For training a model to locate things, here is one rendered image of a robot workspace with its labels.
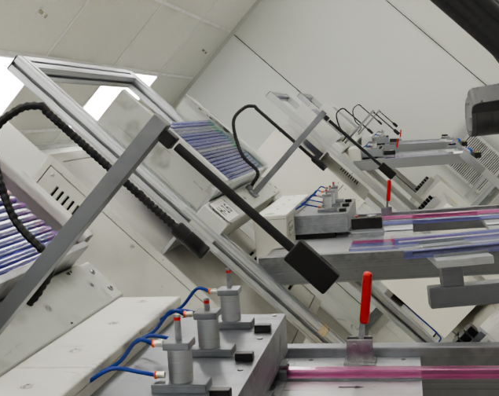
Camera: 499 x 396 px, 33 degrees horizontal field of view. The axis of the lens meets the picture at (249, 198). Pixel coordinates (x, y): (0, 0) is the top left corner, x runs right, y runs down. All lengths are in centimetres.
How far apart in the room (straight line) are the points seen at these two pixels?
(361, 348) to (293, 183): 440
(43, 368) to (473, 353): 51
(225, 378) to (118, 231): 114
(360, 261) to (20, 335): 104
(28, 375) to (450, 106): 777
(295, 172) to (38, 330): 452
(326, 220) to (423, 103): 634
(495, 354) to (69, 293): 51
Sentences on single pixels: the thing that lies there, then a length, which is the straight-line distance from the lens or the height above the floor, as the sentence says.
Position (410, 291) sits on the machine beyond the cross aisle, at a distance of 545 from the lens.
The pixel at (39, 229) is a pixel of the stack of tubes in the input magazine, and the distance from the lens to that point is 106.
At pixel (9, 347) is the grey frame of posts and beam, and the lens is 88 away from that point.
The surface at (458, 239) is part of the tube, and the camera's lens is 126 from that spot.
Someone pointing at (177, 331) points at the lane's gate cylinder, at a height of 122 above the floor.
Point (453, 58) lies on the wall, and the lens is 844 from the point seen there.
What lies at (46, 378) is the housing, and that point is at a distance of 78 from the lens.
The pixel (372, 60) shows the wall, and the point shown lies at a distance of 844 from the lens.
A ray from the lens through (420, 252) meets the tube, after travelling 114.
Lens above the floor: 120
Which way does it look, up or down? 4 degrees up
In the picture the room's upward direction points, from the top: 49 degrees counter-clockwise
